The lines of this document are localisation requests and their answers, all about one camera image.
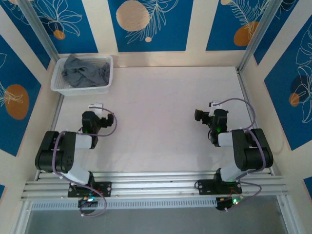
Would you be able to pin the grey t-shirt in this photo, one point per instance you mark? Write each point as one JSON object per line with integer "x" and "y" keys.
{"x": 80, "y": 73}

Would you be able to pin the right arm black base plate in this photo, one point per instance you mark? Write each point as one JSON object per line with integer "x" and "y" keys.
{"x": 204, "y": 186}

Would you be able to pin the aluminium corner post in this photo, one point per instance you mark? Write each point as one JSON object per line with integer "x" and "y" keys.
{"x": 39, "y": 29}
{"x": 258, "y": 34}

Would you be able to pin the white plastic basket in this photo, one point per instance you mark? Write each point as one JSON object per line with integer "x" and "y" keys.
{"x": 80, "y": 91}

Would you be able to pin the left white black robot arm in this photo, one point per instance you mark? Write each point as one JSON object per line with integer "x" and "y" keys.
{"x": 56, "y": 151}

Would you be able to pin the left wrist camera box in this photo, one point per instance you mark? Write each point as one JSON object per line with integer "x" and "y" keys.
{"x": 97, "y": 107}

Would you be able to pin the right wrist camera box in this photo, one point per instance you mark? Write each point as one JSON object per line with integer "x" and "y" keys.
{"x": 215, "y": 104}

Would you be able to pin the aluminium frame bar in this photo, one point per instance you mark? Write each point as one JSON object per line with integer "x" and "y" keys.
{"x": 22, "y": 219}
{"x": 291, "y": 224}

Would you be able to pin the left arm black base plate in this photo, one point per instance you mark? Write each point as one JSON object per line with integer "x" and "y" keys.
{"x": 107, "y": 189}

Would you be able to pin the aluminium rail frame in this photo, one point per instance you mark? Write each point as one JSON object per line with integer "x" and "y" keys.
{"x": 156, "y": 185}

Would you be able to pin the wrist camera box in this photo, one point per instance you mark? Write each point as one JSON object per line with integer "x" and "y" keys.
{"x": 97, "y": 107}
{"x": 215, "y": 104}

